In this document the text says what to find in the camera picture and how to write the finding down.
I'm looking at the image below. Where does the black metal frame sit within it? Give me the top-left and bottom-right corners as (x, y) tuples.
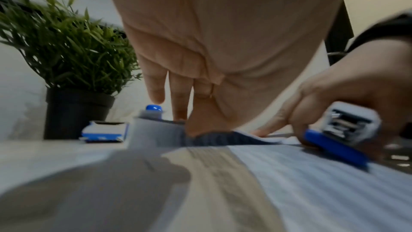
(324, 0), (356, 67)

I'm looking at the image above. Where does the blue staples box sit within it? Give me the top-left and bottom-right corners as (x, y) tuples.
(79, 120), (130, 144)

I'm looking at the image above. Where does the blue white stapler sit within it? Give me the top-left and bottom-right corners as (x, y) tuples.
(138, 104), (166, 120)
(303, 100), (383, 172)

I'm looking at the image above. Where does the black right wrist strap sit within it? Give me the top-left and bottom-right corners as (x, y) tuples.
(345, 11), (412, 54)

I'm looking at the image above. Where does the printed paper bundle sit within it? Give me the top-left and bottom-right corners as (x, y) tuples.
(127, 116), (412, 232)

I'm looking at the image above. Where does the person's left hand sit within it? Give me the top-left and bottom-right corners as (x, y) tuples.
(102, 0), (350, 137)

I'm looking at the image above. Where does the green potted plant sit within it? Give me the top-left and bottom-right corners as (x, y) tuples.
(0, 0), (143, 141)

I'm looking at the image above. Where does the person's right hand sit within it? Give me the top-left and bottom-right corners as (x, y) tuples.
(251, 37), (412, 161)

